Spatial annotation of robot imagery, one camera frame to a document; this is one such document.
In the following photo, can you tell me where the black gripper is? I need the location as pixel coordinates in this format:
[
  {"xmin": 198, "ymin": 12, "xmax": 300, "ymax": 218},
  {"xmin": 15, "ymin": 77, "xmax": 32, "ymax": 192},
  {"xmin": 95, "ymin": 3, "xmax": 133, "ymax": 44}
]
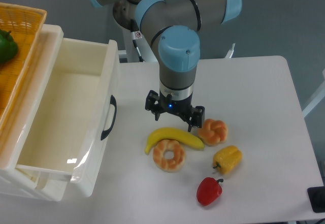
[{"xmin": 145, "ymin": 90, "xmax": 205, "ymax": 132}]

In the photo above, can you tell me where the glazed ring donut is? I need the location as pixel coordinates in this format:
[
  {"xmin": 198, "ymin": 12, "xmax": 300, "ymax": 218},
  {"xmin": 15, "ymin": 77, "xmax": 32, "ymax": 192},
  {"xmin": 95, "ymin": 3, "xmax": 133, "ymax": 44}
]
[{"xmin": 153, "ymin": 140, "xmax": 186, "ymax": 173}]

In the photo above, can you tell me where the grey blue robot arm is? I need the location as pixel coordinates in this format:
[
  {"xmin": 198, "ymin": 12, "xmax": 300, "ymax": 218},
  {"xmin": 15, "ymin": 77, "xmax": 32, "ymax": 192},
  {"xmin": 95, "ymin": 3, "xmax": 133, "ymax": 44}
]
[{"xmin": 90, "ymin": 0, "xmax": 242, "ymax": 128}]

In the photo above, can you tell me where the yellow banana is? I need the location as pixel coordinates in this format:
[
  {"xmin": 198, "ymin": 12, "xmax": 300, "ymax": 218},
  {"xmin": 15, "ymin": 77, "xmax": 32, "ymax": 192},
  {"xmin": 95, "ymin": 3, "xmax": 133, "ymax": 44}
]
[{"xmin": 144, "ymin": 127, "xmax": 205, "ymax": 155}]

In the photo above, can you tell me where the braided bread bun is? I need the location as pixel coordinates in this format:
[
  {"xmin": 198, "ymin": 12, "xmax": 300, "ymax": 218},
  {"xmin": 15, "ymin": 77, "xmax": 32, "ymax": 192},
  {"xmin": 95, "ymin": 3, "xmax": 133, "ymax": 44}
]
[{"xmin": 198, "ymin": 118, "xmax": 228, "ymax": 146}]

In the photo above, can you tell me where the yellow bell pepper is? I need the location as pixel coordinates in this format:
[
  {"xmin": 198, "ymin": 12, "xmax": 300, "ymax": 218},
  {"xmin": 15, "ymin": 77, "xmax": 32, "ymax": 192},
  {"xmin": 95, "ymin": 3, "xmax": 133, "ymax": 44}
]
[{"xmin": 213, "ymin": 145, "xmax": 243, "ymax": 174}]

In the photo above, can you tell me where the red bell pepper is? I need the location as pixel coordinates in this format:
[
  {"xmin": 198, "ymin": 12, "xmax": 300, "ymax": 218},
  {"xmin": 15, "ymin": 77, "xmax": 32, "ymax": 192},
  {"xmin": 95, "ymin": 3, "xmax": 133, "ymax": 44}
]
[{"xmin": 196, "ymin": 177, "xmax": 224, "ymax": 206}]

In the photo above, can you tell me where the white plastic drawer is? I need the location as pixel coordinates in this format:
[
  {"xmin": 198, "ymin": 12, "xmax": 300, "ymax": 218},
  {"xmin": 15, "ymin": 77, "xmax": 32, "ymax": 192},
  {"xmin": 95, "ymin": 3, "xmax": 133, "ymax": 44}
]
[{"xmin": 17, "ymin": 39, "xmax": 119, "ymax": 201}]

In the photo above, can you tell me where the black device at edge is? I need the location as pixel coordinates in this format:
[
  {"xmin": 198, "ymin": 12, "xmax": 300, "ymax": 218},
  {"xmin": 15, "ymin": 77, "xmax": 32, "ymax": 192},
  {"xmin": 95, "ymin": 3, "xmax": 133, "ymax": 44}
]
[{"xmin": 307, "ymin": 186, "xmax": 325, "ymax": 213}]

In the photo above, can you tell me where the orange woven basket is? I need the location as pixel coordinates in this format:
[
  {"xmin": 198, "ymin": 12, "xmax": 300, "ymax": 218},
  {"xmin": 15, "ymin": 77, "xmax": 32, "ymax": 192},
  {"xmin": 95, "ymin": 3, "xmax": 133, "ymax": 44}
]
[{"xmin": 1, "ymin": 3, "xmax": 47, "ymax": 130}]

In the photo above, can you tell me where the green bell pepper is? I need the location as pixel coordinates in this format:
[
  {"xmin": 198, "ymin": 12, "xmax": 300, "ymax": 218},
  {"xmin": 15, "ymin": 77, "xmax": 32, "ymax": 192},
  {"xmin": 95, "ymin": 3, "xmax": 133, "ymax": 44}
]
[{"xmin": 1, "ymin": 29, "xmax": 18, "ymax": 64}]

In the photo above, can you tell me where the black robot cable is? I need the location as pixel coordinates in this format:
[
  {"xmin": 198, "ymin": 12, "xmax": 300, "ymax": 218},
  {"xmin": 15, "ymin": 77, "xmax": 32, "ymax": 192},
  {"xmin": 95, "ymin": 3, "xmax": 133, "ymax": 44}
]
[{"xmin": 129, "ymin": 19, "xmax": 145, "ymax": 62}]

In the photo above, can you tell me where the black drawer handle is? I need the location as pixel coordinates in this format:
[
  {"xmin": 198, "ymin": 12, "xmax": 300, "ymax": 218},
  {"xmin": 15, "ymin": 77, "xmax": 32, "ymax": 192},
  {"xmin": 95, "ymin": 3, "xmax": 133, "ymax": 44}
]
[{"xmin": 101, "ymin": 95, "xmax": 117, "ymax": 141}]

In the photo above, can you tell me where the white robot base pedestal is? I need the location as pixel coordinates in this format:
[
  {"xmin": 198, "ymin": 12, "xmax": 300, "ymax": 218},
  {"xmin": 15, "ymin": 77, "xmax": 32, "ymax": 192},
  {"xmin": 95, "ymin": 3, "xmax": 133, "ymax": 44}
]
[{"xmin": 121, "ymin": 27, "xmax": 157, "ymax": 62}]

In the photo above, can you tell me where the white frame bar right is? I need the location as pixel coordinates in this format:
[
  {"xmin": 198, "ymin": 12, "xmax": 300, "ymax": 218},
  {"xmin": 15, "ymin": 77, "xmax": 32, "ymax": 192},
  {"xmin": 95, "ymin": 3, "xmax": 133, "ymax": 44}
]
[{"xmin": 302, "ymin": 70, "xmax": 324, "ymax": 118}]

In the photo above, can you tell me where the white drawer cabinet frame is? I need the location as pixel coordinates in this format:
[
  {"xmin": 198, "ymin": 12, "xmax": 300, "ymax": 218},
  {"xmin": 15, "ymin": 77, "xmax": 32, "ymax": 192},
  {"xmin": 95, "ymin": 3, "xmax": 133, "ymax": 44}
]
[{"xmin": 1, "ymin": 24, "xmax": 63, "ymax": 201}]

